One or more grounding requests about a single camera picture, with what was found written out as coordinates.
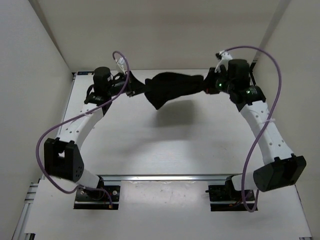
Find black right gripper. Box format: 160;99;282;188
198;67;235;95

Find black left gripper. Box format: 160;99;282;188
106;70;152;98

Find black skirt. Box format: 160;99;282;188
144;72;205;110

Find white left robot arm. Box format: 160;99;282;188
44;67;149;200

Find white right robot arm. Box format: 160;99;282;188
204;66;307;200

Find blue left table label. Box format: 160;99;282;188
76;71;94;76

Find white front cover board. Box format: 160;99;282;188
25;180;311;240

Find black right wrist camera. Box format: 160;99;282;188
214;50;250;89

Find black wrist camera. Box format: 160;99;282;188
84;66;112;104
214;50;250;89

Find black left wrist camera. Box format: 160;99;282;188
84;66;112;104

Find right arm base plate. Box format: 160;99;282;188
205;177;247;212

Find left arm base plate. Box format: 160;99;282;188
73;182;121;210

